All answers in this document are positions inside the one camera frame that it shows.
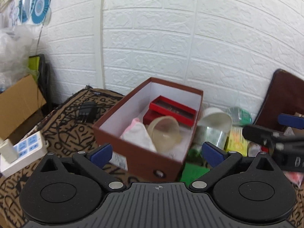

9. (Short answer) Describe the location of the white pink glove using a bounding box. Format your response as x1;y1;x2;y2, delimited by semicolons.
120;118;157;152

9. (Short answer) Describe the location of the translucent beige cup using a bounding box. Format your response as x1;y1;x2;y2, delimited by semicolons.
147;116;182;153

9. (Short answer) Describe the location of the red shallow box lid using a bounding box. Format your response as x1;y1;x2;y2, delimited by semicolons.
149;96;197;127

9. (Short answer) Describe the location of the yellow packet box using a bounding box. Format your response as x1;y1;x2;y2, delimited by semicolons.
225;127;249;157

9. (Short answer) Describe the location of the green small box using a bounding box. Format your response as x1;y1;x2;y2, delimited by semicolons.
179;163;210;186

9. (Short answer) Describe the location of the white paper bowl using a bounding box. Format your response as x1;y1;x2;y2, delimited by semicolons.
195;107;232;137

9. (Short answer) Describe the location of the green label plastic bottle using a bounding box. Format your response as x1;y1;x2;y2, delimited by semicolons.
226;107;252;126

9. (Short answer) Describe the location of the black power adapter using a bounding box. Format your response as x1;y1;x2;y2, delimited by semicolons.
78;101;97;123

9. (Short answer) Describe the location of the dark brown headboard panel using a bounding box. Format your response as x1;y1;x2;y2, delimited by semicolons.
253;69;304;131

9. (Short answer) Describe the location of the brown cardboard storage box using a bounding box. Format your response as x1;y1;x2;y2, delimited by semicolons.
93;78;203;182

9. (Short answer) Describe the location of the white power strip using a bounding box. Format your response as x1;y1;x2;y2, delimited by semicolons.
1;131;48;178

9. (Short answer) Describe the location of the left tan cardboard box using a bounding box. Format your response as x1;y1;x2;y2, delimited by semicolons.
0;75;46;139

